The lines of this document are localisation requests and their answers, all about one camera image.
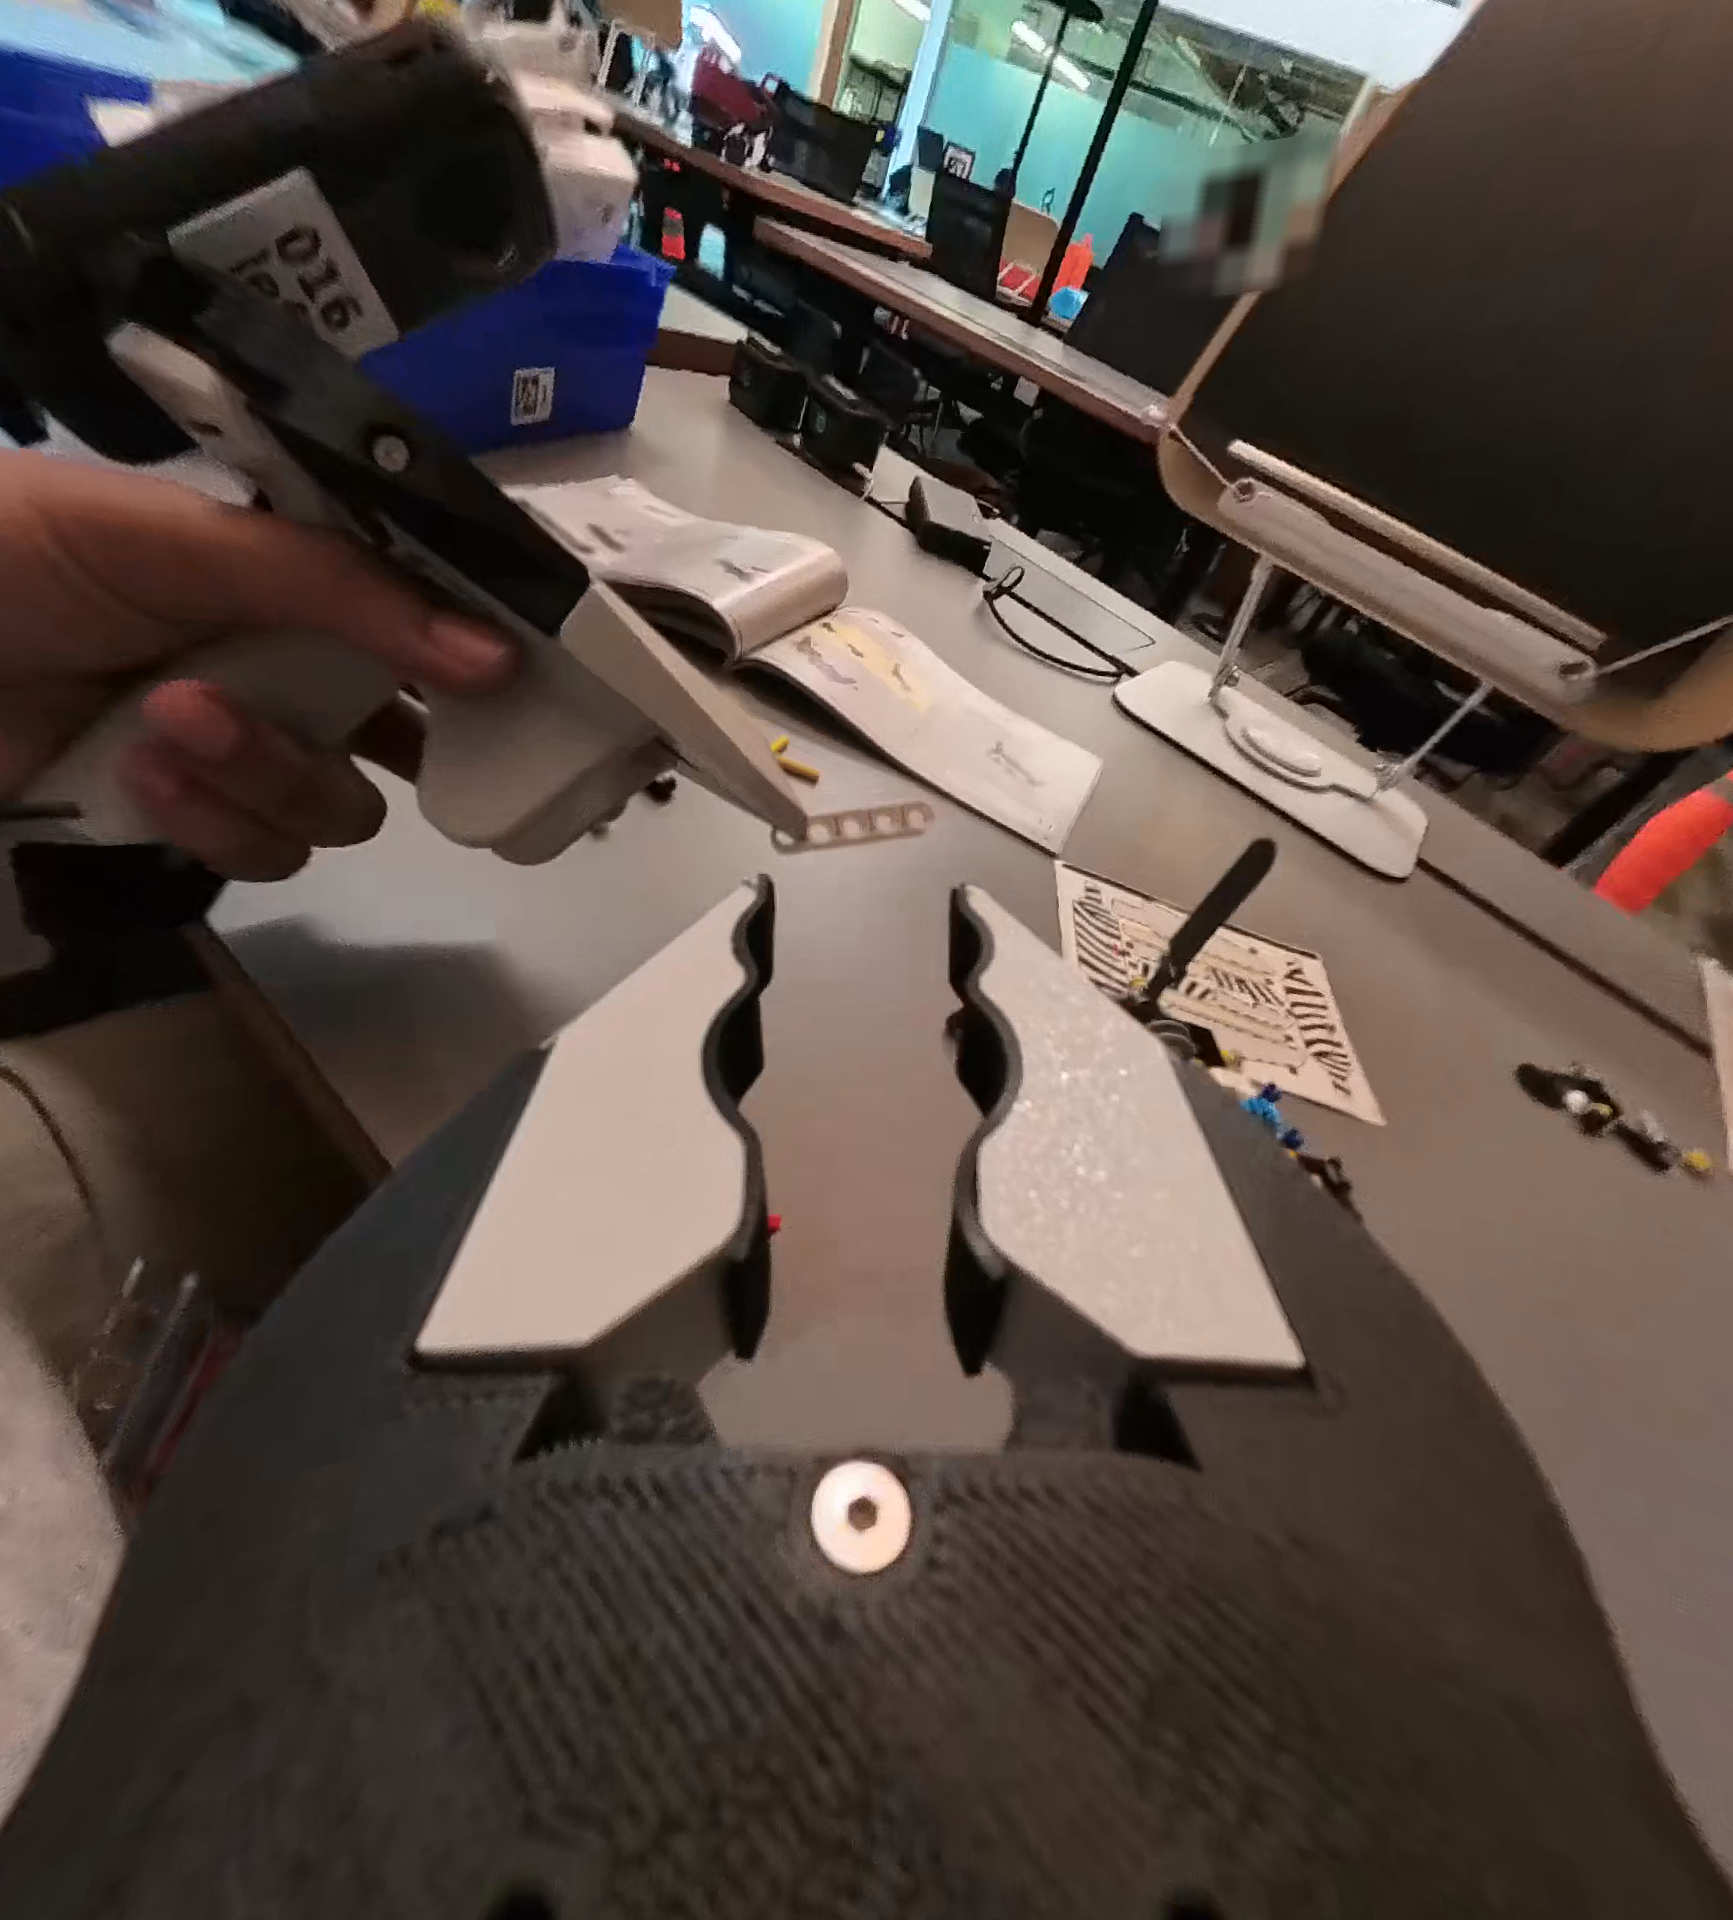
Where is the white stand with dark board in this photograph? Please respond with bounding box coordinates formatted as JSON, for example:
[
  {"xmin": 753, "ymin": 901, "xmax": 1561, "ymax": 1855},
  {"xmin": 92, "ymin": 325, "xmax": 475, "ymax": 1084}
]
[{"xmin": 1113, "ymin": 0, "xmax": 1733, "ymax": 882}]

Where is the zebra striped sticker sheet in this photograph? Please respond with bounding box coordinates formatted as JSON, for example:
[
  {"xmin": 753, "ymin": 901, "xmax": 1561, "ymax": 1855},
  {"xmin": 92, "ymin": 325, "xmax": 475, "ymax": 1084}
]
[{"xmin": 1052, "ymin": 862, "xmax": 1385, "ymax": 1129}]

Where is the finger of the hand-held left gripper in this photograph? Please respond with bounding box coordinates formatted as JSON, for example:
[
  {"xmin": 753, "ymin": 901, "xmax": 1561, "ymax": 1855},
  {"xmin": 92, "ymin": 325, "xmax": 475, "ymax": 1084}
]
[{"xmin": 562, "ymin": 576, "xmax": 812, "ymax": 847}]

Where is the long wooden office desk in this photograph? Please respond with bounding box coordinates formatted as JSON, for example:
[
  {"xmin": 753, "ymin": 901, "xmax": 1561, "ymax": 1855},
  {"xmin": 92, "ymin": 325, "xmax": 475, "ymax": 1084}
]
[{"xmin": 753, "ymin": 214, "xmax": 1171, "ymax": 448}]

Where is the small black box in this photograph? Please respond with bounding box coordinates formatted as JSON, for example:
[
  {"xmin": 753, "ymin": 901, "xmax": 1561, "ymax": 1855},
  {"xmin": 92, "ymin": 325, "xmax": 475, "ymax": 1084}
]
[{"xmin": 905, "ymin": 474, "xmax": 994, "ymax": 571}]

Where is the black cable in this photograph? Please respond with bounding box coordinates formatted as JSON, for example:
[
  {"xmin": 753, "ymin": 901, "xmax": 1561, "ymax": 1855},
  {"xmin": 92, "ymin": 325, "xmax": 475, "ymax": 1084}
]
[{"xmin": 980, "ymin": 564, "xmax": 1157, "ymax": 686}]

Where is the orange traffic cone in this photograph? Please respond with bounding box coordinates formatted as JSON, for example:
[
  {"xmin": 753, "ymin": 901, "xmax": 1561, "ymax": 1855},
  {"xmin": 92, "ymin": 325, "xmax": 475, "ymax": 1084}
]
[{"xmin": 1593, "ymin": 747, "xmax": 1733, "ymax": 918}]

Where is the cluster of small lego pieces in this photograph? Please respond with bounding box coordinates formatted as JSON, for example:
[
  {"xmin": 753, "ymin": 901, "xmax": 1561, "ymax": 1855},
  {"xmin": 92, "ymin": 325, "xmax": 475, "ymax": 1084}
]
[{"xmin": 1518, "ymin": 1062, "xmax": 1716, "ymax": 1177}]

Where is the white five-hole lego beam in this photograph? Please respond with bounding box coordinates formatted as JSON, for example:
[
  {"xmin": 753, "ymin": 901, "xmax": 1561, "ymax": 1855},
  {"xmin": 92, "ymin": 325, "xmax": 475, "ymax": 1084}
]
[{"xmin": 773, "ymin": 803, "xmax": 937, "ymax": 857}]

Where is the person's left hand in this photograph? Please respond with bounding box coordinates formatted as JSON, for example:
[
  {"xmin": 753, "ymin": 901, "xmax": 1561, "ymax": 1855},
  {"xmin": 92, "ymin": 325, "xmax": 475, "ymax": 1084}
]
[{"xmin": 0, "ymin": 435, "xmax": 516, "ymax": 885}]

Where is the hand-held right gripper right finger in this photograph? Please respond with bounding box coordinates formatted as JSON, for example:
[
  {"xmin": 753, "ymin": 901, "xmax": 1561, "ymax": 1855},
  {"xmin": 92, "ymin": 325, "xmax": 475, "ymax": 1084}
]
[{"xmin": 945, "ymin": 882, "xmax": 1313, "ymax": 1382}]

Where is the zebra striped lego helicopter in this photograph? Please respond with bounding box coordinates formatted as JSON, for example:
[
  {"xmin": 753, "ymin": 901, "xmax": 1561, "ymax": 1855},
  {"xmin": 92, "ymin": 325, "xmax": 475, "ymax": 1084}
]
[{"xmin": 1124, "ymin": 836, "xmax": 1367, "ymax": 1203}]

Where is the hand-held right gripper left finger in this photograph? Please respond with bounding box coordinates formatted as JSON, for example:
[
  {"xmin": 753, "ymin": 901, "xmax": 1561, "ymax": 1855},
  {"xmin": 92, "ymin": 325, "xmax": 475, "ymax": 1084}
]
[{"xmin": 412, "ymin": 874, "xmax": 780, "ymax": 1371}]

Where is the lego instruction booklet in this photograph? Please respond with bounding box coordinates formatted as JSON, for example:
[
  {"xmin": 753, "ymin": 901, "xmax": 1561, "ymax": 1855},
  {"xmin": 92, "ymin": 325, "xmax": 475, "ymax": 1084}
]
[{"xmin": 507, "ymin": 477, "xmax": 1104, "ymax": 855}]

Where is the black chair armrest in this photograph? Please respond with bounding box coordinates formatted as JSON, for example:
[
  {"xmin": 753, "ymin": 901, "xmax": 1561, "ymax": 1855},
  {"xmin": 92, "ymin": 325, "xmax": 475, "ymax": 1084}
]
[{"xmin": 0, "ymin": 841, "xmax": 215, "ymax": 1061}]

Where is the blue plastic storage bin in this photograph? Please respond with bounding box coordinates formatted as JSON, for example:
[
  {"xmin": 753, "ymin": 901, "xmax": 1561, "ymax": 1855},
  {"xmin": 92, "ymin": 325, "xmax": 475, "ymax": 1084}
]
[
  {"xmin": 0, "ymin": 36, "xmax": 155, "ymax": 153},
  {"xmin": 363, "ymin": 246, "xmax": 680, "ymax": 452}
]

